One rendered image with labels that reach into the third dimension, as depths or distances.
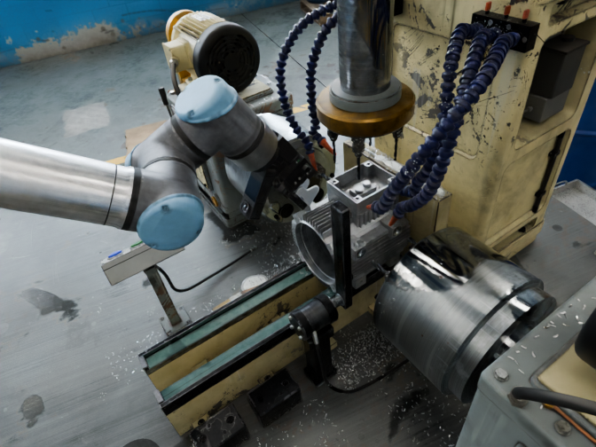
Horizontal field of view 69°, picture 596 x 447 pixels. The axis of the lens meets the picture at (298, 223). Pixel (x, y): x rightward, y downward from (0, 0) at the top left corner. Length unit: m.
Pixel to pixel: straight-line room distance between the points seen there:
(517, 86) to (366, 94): 0.26
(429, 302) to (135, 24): 5.84
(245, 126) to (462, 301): 0.44
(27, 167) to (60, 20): 5.69
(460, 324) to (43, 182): 0.60
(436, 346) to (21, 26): 6.01
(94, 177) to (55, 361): 0.74
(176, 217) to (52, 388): 0.71
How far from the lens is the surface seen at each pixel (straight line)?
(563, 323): 0.72
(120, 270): 0.99
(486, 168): 0.94
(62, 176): 0.60
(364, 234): 0.92
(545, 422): 0.63
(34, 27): 6.32
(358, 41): 0.75
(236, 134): 0.71
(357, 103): 0.77
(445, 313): 0.71
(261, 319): 1.05
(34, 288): 1.48
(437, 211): 0.90
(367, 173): 0.98
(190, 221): 0.61
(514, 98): 0.86
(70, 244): 1.57
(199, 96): 0.70
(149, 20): 6.29
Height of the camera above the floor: 1.70
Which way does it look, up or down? 42 degrees down
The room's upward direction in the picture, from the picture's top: 8 degrees counter-clockwise
